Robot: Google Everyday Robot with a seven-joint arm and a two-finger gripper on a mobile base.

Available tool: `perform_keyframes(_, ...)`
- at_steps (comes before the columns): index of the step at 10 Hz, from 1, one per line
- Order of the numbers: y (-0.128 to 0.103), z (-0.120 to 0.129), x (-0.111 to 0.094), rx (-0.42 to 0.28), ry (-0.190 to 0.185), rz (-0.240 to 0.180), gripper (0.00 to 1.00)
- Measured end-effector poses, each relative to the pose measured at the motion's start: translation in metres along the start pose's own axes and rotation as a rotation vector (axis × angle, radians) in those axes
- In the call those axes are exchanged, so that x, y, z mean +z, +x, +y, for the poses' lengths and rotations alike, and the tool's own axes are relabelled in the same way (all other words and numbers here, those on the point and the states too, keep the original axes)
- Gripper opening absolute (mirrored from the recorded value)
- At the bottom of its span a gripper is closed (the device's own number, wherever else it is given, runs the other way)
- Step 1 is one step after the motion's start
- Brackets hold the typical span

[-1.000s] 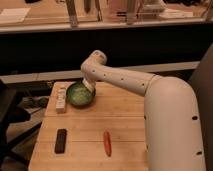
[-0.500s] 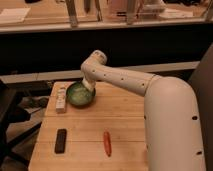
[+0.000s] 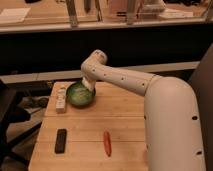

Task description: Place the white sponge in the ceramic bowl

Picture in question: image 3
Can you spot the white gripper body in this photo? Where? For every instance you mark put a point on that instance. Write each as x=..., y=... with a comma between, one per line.
x=89, y=85

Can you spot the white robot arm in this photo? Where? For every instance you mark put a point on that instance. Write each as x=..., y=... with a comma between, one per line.
x=172, y=121

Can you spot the green ceramic bowl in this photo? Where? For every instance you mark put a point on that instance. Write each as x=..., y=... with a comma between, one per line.
x=78, y=95

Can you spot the orange carrot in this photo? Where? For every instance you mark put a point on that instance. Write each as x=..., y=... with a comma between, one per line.
x=107, y=143

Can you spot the black rectangular block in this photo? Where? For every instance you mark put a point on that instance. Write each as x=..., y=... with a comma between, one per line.
x=60, y=143

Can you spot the dark furniture at left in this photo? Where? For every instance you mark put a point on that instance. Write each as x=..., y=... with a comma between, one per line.
x=10, y=112

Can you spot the white paper sheet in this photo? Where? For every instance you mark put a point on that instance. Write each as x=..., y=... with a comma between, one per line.
x=13, y=15

